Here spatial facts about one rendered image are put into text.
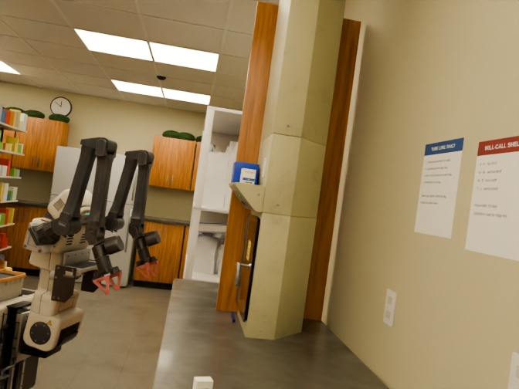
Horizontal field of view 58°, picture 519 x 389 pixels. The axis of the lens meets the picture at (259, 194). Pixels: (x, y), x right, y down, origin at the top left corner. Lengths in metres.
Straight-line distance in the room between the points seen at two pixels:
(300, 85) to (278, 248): 0.62
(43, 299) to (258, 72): 1.41
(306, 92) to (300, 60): 0.12
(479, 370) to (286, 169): 0.94
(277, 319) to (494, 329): 0.88
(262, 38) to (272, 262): 1.02
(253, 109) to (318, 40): 0.46
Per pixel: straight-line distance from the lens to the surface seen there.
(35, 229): 2.21
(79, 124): 7.54
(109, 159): 2.08
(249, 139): 2.14
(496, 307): 1.20
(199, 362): 1.54
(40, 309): 2.41
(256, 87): 2.18
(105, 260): 2.08
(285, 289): 1.84
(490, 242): 1.23
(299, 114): 1.81
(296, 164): 1.79
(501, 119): 1.27
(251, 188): 1.76
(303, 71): 1.85
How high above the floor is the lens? 1.46
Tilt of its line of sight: level
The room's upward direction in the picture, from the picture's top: 8 degrees clockwise
